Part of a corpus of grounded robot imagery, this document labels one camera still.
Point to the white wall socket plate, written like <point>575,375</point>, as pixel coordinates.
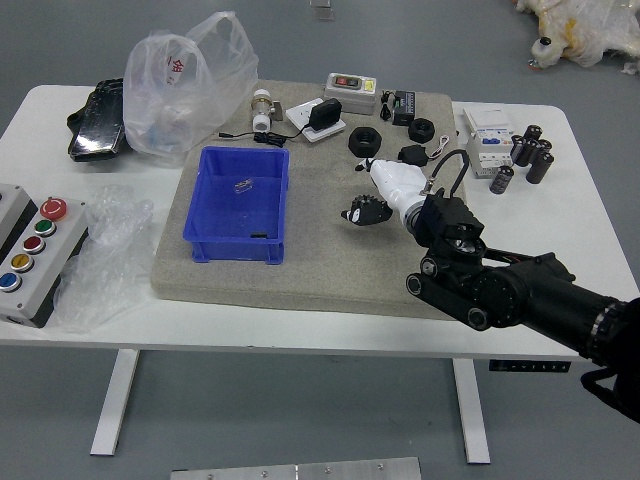
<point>297,115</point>

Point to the brass valve white pipe ends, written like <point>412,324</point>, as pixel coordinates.
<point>261,108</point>

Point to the grey control box coloured buttons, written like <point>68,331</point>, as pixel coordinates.
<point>30,280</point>

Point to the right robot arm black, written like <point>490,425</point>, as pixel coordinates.
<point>500,295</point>

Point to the blue plastic box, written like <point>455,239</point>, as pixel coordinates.
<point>230,247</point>

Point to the small clear plastic pouch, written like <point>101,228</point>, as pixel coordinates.
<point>243,185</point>

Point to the white table leg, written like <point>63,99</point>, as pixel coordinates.
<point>472,410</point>
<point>115,400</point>

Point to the large black gear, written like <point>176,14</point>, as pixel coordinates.
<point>371,201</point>

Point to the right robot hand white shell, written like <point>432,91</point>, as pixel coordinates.
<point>395,180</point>

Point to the black cylindrical capacitor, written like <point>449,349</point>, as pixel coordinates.
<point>540,168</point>
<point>545,145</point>
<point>533,133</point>
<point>501,180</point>
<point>516,143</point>
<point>525,152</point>

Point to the grey-brown foam mat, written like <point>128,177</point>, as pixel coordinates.
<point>310,270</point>

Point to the black table control panel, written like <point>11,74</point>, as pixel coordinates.
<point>530,366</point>

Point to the grey metal plate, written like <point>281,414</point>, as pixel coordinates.
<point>295,470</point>

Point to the grey switch box two buttons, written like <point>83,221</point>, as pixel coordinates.
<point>350,98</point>

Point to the big black hex nut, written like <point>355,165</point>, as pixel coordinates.
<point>365,141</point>

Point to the large clear plastic bag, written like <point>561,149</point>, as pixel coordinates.
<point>165,100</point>

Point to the crumpled clear plastic wrap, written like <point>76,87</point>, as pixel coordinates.
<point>100,270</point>

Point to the small black hex nut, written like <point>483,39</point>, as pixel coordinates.
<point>420,129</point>

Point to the white circuit breaker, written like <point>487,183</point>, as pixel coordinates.
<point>485,145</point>

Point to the small clear floor piece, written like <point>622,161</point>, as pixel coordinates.
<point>322,10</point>

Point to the plush toy in plastic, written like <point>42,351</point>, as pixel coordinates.
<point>580,30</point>

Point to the black plastic tray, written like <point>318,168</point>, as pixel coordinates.
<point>97,130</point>

